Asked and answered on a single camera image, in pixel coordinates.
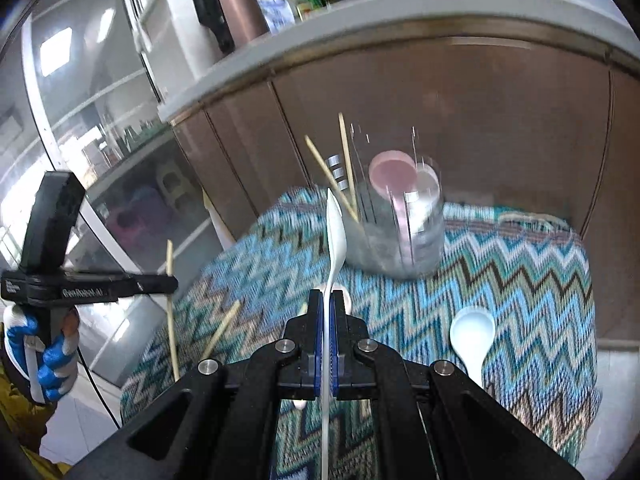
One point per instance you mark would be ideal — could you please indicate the person's left forearm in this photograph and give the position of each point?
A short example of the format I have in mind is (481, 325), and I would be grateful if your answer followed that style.
(20, 420)

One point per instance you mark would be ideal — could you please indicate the white spoon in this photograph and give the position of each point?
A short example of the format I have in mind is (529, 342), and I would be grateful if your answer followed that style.
(344, 299)

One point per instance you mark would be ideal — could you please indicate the pale cream pink spoon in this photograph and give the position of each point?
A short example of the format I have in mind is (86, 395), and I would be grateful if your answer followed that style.
(427, 195)

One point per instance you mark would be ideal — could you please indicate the blue and white bag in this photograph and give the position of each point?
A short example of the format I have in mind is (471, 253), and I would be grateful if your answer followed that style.
(275, 12)

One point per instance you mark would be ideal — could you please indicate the white storage box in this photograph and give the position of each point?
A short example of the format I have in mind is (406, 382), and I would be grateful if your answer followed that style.
(170, 15)

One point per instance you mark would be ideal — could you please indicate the person's left hand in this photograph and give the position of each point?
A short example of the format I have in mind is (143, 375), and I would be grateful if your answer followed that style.
(55, 360)

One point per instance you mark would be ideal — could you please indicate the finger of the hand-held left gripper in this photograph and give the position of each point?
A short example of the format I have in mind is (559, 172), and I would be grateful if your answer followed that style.
(155, 284)

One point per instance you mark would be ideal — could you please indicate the light blue spoon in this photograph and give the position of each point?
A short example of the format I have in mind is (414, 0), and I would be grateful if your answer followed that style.
(472, 330)

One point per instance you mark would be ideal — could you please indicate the copper and black kettle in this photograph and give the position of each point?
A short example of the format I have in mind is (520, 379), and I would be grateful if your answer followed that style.
(240, 15)

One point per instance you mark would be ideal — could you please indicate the glass sliding door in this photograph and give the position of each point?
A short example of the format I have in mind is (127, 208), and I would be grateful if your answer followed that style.
(90, 85)

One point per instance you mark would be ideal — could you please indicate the plastic stool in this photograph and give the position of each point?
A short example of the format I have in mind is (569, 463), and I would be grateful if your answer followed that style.
(175, 185)

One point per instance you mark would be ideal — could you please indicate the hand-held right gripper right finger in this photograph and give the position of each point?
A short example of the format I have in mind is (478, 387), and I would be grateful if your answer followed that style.
(334, 375)

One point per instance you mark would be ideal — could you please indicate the white fork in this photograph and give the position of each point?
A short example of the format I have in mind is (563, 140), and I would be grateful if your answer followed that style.
(336, 245)

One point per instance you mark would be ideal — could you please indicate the white kitchen countertop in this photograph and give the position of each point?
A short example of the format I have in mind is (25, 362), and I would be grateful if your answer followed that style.
(400, 15)

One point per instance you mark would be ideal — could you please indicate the zigzag patterned cloth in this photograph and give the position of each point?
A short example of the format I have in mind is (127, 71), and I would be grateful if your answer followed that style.
(500, 280)

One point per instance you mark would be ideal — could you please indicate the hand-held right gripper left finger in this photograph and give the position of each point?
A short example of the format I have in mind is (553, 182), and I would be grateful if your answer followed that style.
(316, 360)

